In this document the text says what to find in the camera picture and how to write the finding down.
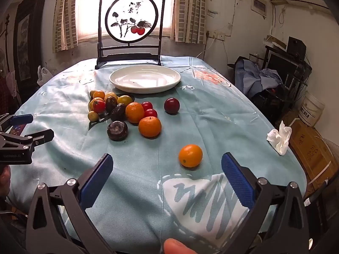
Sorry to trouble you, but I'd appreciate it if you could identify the black monitor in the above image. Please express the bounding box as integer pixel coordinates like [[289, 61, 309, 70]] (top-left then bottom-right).
[[266, 51, 298, 85]]

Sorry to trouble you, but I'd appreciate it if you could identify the white plastic bucket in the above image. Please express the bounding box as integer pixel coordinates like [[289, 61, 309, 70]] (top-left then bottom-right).
[[299, 91, 325, 127]]

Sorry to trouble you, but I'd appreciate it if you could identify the blue cloth pile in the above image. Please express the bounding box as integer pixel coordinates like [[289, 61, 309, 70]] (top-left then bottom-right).
[[234, 58, 284, 97]]

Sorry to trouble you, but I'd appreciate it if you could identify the light blue printed tablecloth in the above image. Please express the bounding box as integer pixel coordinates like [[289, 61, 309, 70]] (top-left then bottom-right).
[[7, 55, 308, 254]]

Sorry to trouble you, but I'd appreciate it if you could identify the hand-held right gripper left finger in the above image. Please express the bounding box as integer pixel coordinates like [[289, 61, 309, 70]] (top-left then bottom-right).
[[26, 153, 117, 254]]

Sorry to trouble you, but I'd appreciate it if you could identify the yellow orange tomato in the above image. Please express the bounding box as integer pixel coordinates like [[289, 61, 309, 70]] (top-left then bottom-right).
[[117, 95, 133, 107]]

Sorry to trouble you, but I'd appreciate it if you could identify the bright window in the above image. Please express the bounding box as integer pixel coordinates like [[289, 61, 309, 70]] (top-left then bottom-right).
[[75, 0, 176, 39]]

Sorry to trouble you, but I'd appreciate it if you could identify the black speaker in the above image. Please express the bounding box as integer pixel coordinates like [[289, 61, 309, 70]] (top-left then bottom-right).
[[287, 36, 307, 59]]

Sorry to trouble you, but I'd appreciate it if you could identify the small round orange kumquat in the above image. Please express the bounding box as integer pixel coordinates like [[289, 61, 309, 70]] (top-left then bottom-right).
[[178, 144, 203, 168]]

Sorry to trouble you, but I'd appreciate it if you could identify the black framed painted table screen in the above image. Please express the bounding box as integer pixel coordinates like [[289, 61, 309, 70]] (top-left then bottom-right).
[[95, 0, 167, 70]]

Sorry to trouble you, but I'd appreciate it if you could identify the crumpled white tissue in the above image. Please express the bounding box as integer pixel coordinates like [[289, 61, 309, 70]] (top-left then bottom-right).
[[266, 121, 292, 155]]

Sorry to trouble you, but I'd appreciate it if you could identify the brown cardboard box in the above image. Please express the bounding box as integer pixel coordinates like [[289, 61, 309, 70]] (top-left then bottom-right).
[[281, 111, 337, 188]]

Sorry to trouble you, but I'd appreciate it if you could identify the dark red plum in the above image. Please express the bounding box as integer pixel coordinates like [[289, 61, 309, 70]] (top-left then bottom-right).
[[164, 98, 181, 115]]

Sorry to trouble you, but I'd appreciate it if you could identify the white wall electric box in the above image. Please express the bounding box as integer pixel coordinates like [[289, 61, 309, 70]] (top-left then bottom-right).
[[251, 0, 267, 19]]

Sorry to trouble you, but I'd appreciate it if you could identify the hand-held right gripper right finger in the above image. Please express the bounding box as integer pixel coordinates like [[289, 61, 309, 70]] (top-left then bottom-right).
[[220, 152, 310, 254]]

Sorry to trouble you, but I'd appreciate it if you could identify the white plastic bag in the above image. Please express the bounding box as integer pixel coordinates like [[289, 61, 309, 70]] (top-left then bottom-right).
[[37, 66, 52, 86]]

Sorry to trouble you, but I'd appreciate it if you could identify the white oval plate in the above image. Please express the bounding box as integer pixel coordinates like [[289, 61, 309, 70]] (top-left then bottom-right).
[[109, 64, 181, 94]]

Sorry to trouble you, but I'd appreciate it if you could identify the dark brown wrinkled fruit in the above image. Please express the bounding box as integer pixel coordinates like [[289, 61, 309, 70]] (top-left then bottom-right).
[[110, 104, 127, 121], [105, 96, 118, 112], [107, 121, 129, 141]]

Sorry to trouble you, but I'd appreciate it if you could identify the dark framed wall picture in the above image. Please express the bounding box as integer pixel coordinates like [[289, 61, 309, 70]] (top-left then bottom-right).
[[13, 0, 49, 104]]

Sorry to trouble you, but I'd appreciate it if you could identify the brick pattern curtain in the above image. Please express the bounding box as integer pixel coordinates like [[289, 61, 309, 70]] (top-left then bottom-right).
[[52, 0, 79, 53], [171, 0, 207, 43]]

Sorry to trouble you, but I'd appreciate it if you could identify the pink hanging cloth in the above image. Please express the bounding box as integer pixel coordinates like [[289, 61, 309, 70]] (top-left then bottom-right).
[[5, 71, 18, 98]]

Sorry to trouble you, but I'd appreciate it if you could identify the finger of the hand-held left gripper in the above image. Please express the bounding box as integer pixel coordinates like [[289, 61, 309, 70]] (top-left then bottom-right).
[[0, 113, 34, 128], [0, 129, 55, 152]]

